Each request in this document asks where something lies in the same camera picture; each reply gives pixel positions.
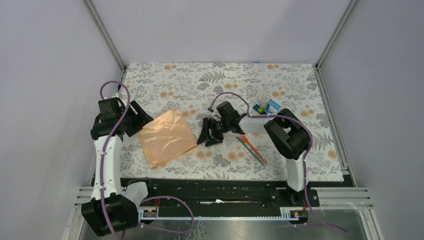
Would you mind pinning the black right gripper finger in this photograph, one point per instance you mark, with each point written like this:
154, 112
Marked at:
204, 133
214, 138

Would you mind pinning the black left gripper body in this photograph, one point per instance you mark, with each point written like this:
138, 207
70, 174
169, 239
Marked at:
133, 121

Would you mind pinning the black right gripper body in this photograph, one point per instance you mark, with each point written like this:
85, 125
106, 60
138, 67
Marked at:
222, 126

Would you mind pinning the peach satin napkin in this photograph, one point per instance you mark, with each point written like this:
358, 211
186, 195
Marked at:
166, 138

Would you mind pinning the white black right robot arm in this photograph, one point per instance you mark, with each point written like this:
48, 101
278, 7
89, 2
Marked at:
291, 138

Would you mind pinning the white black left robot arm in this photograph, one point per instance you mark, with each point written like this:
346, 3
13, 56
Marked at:
109, 209

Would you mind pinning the orange plastic fork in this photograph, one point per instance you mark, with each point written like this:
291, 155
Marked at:
252, 148

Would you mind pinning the colourful toy brick pile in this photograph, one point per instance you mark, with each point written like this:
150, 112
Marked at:
267, 106

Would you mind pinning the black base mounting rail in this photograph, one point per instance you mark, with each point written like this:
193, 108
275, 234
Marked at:
230, 198

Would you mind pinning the left aluminium frame post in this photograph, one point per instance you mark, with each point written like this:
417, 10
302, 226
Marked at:
97, 20

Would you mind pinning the aluminium frame post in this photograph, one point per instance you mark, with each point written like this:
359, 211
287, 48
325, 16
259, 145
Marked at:
97, 20
335, 34

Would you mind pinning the right aluminium frame post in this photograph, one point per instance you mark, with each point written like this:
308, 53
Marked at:
335, 34

